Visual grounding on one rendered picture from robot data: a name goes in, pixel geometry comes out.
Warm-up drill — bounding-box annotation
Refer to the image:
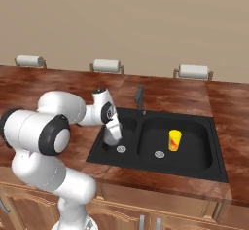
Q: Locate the wooden cupboard door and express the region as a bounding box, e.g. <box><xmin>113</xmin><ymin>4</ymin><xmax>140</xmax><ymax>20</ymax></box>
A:
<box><xmin>150</xmin><ymin>213</ymin><xmax>249</xmax><ymax>230</ymax></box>
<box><xmin>86</xmin><ymin>200</ymin><xmax>151</xmax><ymax>230</ymax></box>
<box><xmin>0</xmin><ymin>182</ymin><xmax>61</xmax><ymax>230</ymax></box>

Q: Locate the black double basin sink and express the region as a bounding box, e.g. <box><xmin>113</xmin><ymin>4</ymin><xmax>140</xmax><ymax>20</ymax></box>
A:
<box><xmin>86</xmin><ymin>106</ymin><xmax>230</xmax><ymax>184</ymax></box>

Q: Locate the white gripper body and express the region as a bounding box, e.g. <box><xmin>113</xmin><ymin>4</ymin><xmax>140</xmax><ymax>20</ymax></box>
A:
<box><xmin>103</xmin><ymin>118</ymin><xmax>124</xmax><ymax>147</ymax></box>

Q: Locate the yellow cup with red print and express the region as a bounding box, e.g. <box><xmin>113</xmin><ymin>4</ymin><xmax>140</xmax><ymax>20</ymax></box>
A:
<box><xmin>167</xmin><ymin>129</ymin><xmax>183</xmax><ymax>153</ymax></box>

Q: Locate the white cushioned stool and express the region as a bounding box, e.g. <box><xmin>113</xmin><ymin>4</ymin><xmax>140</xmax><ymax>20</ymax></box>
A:
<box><xmin>14</xmin><ymin>54</ymin><xmax>48</xmax><ymax>69</ymax></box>
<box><xmin>89</xmin><ymin>58</ymin><xmax>125</xmax><ymax>75</ymax></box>
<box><xmin>172</xmin><ymin>63</ymin><xmax>215</xmax><ymax>81</ymax></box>

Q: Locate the black sink tap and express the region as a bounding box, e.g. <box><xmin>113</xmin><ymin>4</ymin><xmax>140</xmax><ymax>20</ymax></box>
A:
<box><xmin>133</xmin><ymin>85</ymin><xmax>147</xmax><ymax>141</ymax></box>

